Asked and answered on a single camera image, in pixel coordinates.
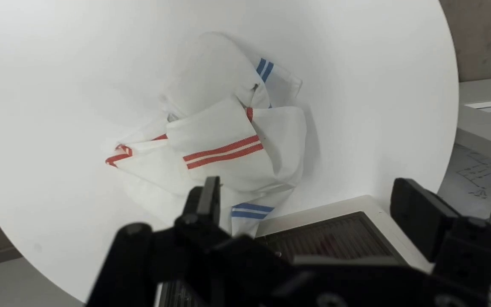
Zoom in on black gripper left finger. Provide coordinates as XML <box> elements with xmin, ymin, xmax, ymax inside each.
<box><xmin>85</xmin><ymin>176</ymin><xmax>281</xmax><ymax>307</ymax></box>

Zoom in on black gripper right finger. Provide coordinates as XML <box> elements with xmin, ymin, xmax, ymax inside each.
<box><xmin>390</xmin><ymin>177</ymin><xmax>491</xmax><ymax>307</ymax></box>

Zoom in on white towel blue stripes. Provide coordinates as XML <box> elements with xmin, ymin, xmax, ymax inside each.
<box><xmin>221</xmin><ymin>181</ymin><xmax>298</xmax><ymax>237</ymax></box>
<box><xmin>167</xmin><ymin>31</ymin><xmax>305</xmax><ymax>116</ymax></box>

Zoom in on white towel red stripes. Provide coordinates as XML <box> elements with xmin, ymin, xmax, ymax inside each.
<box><xmin>104</xmin><ymin>133</ymin><xmax>173</xmax><ymax>193</ymax></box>
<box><xmin>167</xmin><ymin>99</ymin><xmax>310</xmax><ymax>193</ymax></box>

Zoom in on white three-compartment cabinet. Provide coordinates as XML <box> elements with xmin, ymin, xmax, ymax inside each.
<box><xmin>153</xmin><ymin>194</ymin><xmax>434</xmax><ymax>307</ymax></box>

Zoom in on white panel with sketches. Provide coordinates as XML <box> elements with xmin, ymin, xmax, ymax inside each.
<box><xmin>438</xmin><ymin>126</ymin><xmax>491</xmax><ymax>229</ymax></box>

